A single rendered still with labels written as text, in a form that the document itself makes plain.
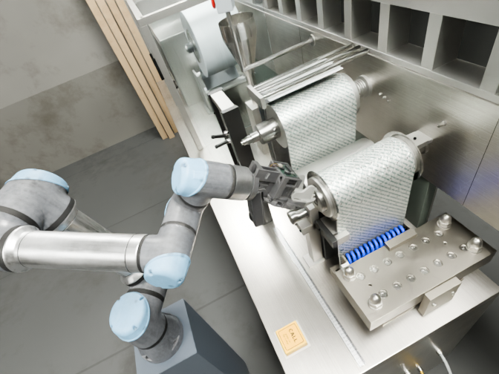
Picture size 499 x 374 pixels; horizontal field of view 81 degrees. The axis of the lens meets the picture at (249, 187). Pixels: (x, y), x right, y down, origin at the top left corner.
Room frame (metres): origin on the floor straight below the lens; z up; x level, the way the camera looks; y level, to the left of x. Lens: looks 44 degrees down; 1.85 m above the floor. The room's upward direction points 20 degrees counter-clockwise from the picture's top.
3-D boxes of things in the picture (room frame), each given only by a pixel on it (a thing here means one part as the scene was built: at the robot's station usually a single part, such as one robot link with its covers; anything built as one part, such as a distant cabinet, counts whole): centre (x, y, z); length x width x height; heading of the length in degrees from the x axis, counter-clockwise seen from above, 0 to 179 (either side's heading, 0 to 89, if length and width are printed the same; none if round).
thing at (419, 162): (0.53, -0.42, 1.25); 0.15 x 0.01 x 0.15; 9
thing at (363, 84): (0.79, -0.42, 1.34); 0.07 x 0.07 x 0.07; 9
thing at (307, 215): (0.52, -0.13, 1.05); 0.06 x 0.05 x 0.31; 99
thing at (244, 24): (1.22, -0.17, 1.50); 0.14 x 0.14 x 0.06
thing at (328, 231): (0.46, -0.18, 1.14); 0.09 x 0.06 x 0.03; 9
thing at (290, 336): (0.30, 0.03, 0.91); 0.07 x 0.07 x 0.02; 9
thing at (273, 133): (0.74, -0.11, 1.34); 0.06 x 0.06 x 0.06; 9
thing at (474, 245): (0.32, -0.52, 1.05); 0.04 x 0.04 x 0.04
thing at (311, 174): (0.49, -0.17, 1.25); 0.15 x 0.01 x 0.15; 9
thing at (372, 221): (0.45, -0.30, 1.11); 0.23 x 0.01 x 0.18; 99
